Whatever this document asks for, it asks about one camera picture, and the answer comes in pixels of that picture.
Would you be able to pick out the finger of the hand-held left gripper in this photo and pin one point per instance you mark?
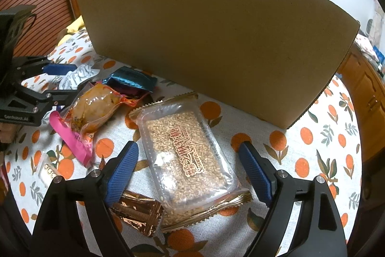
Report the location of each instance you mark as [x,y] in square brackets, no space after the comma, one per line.
[60,68]
[60,94]

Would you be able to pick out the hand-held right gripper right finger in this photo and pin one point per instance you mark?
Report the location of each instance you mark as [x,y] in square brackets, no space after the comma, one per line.
[255,172]

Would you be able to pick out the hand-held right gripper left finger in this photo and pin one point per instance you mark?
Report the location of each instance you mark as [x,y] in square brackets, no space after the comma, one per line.
[123,172]

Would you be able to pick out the silver foil snack packet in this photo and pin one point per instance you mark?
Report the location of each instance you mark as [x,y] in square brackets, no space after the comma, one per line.
[78,75]

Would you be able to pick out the clear sesame candy packet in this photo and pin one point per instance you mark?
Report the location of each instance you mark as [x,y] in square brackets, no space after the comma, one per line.
[186,148]

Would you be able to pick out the brown cardboard box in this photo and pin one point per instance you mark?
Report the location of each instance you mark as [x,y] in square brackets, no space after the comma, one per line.
[210,49]

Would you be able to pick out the clear orange-edged snack packet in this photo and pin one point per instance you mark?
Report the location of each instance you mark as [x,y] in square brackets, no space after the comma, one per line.
[90,106]

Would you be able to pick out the bronze foil snack packet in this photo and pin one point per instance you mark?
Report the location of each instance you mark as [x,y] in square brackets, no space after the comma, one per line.
[138,211]

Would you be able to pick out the yellow plush toy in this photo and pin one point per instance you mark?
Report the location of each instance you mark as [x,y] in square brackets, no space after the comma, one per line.
[75,26]

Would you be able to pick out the pink snack packet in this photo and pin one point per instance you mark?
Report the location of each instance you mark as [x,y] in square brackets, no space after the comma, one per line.
[72,139]

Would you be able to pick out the orange fruit print tablecloth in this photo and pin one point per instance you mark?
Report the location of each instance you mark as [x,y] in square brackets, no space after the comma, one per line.
[300,154]

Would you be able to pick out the teal foil snack packet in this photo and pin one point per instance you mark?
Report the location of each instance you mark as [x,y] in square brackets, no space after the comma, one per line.
[129,79]

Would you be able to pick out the small clear gold-label packet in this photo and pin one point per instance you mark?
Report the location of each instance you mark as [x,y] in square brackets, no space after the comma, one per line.
[49,172]

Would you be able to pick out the wooden sideboard cabinet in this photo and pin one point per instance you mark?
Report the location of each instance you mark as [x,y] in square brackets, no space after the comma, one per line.
[367,88]

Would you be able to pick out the folded floral cloth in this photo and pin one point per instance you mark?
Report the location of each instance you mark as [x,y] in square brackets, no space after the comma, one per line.
[365,44]

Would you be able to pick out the blue box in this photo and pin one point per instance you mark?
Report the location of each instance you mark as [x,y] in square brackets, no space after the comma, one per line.
[380,55]

